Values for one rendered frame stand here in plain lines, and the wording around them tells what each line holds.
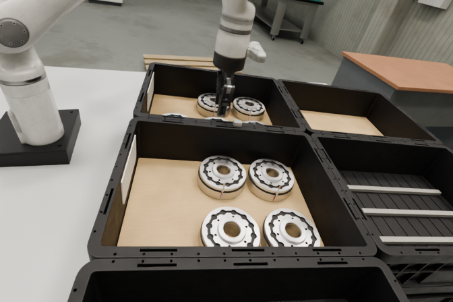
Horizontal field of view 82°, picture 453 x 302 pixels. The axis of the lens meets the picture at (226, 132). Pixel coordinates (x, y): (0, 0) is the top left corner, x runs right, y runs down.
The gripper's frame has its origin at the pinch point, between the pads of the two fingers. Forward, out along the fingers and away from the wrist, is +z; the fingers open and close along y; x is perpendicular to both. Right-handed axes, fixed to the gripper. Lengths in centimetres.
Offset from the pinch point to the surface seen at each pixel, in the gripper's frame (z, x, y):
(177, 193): 8.0, -9.4, 22.9
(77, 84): 21, -51, -41
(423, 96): 33, 172, -101
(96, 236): -2.0, -19.2, 38.8
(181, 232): 8.0, -8.3, 31.7
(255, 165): 5.2, 7.6, 16.5
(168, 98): 8.2, -13.9, -14.8
